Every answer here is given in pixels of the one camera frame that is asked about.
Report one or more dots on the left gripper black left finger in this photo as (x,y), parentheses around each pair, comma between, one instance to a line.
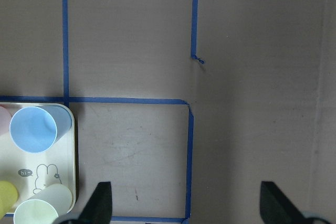
(99,207)

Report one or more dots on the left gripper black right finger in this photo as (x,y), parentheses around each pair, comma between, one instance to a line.
(275,207)

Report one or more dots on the pale green plastic cup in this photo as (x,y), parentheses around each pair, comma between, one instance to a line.
(45,206)

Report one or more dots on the light blue plastic cup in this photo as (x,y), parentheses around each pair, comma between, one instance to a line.
(36,129)

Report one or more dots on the yellow plastic cup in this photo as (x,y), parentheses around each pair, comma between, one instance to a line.
(9,196)

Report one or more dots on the pink plastic cup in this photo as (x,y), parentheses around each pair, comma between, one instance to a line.
(5,119)

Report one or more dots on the cream bunny tray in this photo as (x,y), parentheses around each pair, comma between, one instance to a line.
(31,172)

